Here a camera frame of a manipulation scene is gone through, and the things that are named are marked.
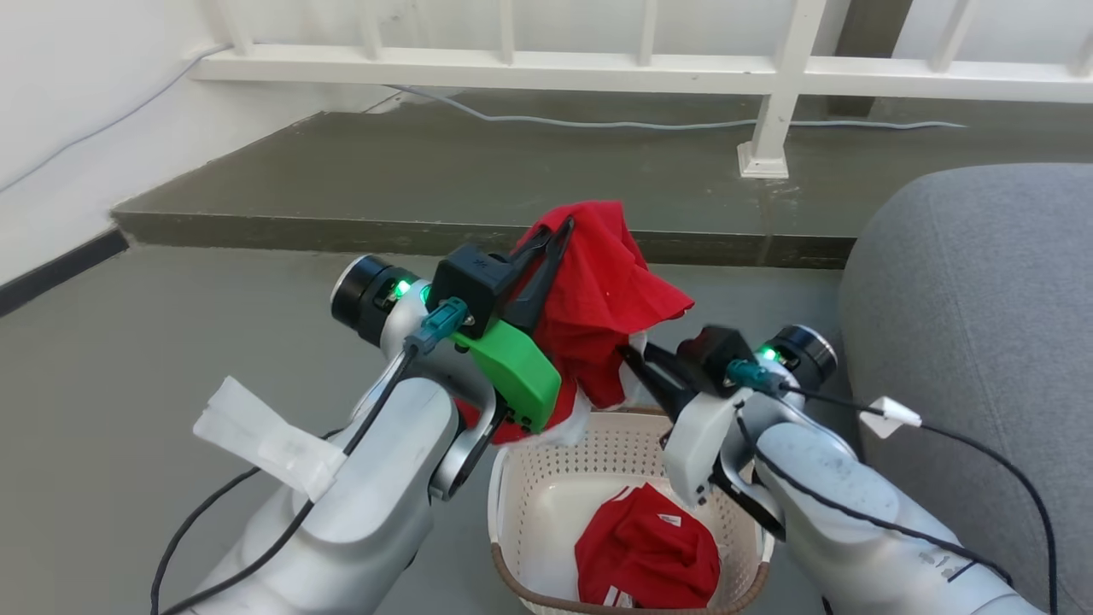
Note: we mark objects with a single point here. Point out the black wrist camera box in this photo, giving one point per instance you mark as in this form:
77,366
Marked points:
470,282
713,359

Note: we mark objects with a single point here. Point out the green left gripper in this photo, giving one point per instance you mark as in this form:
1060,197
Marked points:
517,376

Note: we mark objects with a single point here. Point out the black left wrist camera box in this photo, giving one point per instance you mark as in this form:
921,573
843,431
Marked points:
470,282

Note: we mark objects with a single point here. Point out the grey fabric sofa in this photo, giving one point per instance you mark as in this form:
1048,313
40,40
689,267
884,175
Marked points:
982,299

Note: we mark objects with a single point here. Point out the black skirting strip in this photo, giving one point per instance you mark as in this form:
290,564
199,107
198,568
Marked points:
51,272

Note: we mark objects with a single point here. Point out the white railing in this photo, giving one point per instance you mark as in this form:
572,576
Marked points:
512,73

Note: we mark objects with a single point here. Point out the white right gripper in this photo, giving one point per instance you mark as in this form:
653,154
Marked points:
696,444

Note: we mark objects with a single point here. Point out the cream perforated laundry basket brown rim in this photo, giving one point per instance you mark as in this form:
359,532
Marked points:
555,495

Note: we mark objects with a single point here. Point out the white tape wrap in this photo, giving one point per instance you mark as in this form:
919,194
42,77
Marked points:
265,440

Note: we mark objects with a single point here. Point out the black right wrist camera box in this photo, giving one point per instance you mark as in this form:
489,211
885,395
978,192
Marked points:
713,359

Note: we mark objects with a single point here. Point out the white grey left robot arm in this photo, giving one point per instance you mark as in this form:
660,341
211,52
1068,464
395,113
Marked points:
376,495

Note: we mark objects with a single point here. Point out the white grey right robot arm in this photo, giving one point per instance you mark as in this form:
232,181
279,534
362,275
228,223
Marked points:
854,530

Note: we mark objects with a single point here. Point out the red garment with white hem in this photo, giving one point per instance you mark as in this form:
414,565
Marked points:
598,282

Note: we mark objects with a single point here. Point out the red garment with striped cuff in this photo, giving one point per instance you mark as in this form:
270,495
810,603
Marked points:
649,555

